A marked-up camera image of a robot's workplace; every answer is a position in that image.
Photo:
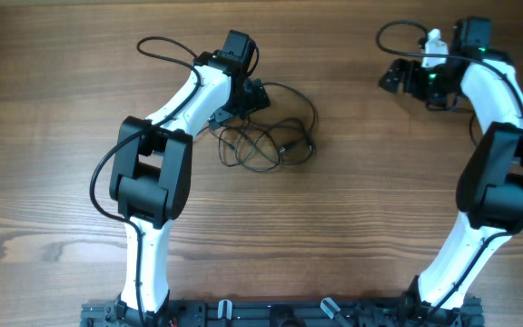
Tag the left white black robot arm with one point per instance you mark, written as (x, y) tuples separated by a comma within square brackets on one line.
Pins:
[(152, 168)]

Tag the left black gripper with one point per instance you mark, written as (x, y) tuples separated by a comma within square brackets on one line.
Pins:
[(255, 99)]

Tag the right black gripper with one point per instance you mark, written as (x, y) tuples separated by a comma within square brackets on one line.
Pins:
[(412, 69)]

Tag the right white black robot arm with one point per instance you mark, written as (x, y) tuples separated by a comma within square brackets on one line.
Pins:
[(489, 194)]

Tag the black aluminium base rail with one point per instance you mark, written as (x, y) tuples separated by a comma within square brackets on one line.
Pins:
[(371, 312)]

